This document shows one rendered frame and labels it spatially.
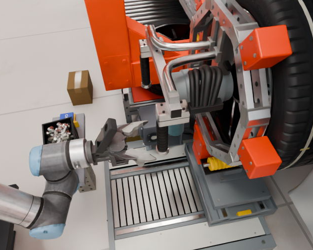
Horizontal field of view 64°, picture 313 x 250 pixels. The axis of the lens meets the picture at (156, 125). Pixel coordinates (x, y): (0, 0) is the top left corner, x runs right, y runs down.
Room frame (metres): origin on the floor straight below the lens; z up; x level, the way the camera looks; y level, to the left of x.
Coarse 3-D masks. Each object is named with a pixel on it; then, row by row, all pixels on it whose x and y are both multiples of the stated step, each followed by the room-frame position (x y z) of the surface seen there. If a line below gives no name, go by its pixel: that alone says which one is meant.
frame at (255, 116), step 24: (216, 0) 0.75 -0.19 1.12; (192, 24) 0.92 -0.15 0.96; (240, 24) 0.60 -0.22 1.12; (240, 72) 0.51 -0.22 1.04; (264, 72) 0.51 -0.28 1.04; (240, 96) 0.48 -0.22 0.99; (264, 96) 0.46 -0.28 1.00; (240, 120) 0.44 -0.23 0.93; (264, 120) 0.42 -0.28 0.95; (216, 144) 0.58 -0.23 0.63
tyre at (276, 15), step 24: (240, 0) 0.76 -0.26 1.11; (264, 0) 0.64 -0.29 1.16; (288, 0) 0.62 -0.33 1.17; (312, 0) 0.62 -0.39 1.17; (264, 24) 0.61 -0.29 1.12; (288, 24) 0.55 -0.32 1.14; (312, 48) 0.51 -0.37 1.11; (288, 72) 0.47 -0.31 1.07; (312, 72) 0.47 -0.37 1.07; (288, 96) 0.43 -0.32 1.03; (312, 96) 0.43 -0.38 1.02; (216, 120) 0.74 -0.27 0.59; (288, 120) 0.40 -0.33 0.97; (312, 120) 0.40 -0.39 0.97; (288, 144) 0.38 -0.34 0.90; (312, 144) 0.39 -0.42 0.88; (288, 168) 0.42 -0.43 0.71
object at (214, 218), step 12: (192, 144) 0.94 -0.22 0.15; (192, 156) 0.85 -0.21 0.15; (192, 168) 0.76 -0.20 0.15; (204, 192) 0.61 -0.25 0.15; (204, 204) 0.54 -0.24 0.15; (252, 204) 0.53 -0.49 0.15; (264, 204) 0.52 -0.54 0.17; (216, 216) 0.47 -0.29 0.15; (228, 216) 0.46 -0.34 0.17; (240, 216) 0.46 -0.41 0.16; (252, 216) 0.48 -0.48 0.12
